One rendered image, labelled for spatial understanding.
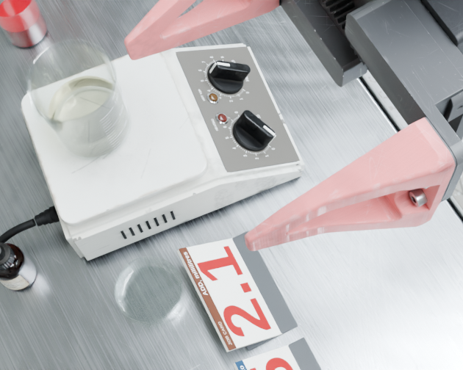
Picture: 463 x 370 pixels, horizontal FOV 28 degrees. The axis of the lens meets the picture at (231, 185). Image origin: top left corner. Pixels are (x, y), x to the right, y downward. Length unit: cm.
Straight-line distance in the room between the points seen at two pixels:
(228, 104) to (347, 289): 18
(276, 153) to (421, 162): 43
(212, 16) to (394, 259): 41
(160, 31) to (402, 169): 12
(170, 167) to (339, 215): 35
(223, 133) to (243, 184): 4
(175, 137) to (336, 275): 18
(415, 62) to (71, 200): 41
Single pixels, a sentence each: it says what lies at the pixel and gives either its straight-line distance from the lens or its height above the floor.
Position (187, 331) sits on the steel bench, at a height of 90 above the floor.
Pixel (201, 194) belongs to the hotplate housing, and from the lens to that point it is 72.
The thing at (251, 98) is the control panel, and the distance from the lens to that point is 77.
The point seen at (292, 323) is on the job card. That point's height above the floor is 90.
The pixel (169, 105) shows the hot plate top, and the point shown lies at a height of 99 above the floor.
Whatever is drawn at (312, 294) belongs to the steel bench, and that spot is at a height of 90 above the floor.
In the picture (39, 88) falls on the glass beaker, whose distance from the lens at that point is 68.
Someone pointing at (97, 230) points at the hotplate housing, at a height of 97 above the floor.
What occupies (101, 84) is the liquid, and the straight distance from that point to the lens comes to 71.
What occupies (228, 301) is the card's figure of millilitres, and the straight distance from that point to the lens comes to 73.
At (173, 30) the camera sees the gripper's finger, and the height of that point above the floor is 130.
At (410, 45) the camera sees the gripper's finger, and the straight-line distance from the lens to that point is 34.
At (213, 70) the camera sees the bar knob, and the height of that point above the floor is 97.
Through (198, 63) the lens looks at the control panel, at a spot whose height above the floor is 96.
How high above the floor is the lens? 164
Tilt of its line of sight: 69 degrees down
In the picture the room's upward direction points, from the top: 10 degrees counter-clockwise
